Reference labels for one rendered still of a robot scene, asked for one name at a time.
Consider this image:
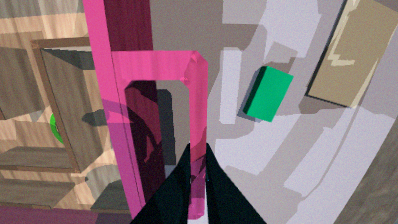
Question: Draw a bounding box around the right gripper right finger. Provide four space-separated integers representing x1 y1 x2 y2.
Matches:
205 143 267 224

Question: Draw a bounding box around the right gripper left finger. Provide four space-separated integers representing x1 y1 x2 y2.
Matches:
130 143 191 224

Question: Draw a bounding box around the green rectangular block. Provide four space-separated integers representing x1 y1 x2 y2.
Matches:
243 66 294 122

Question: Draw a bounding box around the beige flat board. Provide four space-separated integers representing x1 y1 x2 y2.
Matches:
306 0 398 108

